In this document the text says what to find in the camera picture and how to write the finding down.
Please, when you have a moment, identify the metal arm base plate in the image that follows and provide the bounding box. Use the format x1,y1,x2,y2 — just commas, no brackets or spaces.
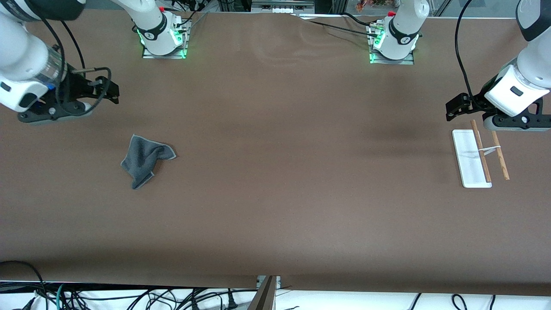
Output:
369,24,415,65
142,19,191,60

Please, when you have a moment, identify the metal table edge bracket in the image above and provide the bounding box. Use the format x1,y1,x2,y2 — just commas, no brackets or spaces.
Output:
257,276,282,290

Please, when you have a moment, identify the wooden rack rod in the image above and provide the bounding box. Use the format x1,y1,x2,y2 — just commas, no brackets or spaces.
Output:
491,130,511,181
470,119,492,183

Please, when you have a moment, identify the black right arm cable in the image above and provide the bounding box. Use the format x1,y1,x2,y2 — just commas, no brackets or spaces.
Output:
40,16,113,117

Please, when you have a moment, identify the black cable on table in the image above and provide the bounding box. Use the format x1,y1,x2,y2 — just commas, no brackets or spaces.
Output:
297,13,382,35

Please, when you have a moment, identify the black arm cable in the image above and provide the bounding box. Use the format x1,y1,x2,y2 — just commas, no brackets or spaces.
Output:
40,16,113,117
455,0,480,102

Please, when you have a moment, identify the white rack base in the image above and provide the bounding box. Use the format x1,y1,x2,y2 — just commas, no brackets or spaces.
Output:
452,129,492,189

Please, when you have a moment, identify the brown table cover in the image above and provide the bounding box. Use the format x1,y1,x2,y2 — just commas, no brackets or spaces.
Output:
0,9,551,298

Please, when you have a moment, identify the grey and pink towel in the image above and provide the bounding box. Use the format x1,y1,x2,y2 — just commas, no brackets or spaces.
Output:
121,134,177,190

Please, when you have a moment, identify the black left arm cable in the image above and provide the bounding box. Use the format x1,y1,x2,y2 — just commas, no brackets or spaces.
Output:
455,0,480,102

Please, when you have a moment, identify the dark slanted post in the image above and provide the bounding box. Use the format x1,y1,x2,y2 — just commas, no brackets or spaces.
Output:
249,276,277,310

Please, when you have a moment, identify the thick black floor cable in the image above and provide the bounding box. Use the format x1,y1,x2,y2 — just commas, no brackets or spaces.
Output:
0,260,49,298

